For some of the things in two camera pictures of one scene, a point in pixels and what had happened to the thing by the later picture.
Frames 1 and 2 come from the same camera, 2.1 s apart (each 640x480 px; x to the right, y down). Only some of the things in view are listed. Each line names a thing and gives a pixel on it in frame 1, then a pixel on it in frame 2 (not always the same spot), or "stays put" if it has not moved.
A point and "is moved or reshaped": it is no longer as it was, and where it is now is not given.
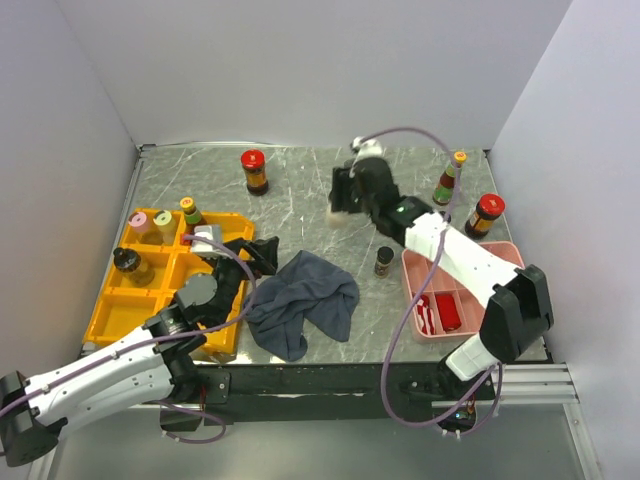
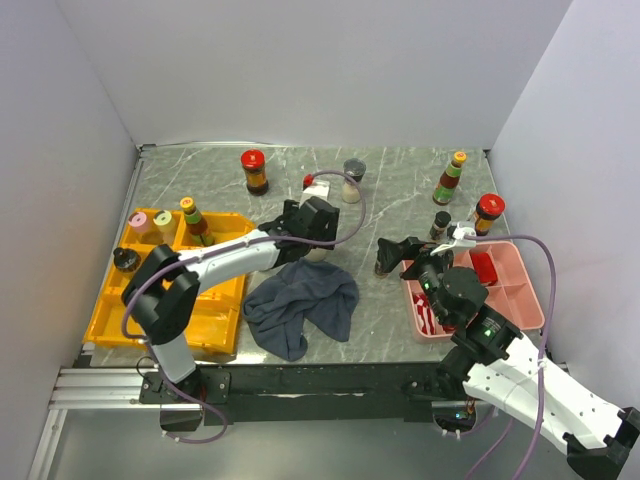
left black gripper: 265,251 → 329,232
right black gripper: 342,180 → 391,251
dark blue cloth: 304,289 stays put
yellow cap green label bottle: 192,216 stays put
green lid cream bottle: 166,224 stays put
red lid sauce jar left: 253,162 stays put
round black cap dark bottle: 128,261 stays put
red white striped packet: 425,315 stays put
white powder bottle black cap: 335,220 is moved or reshaped
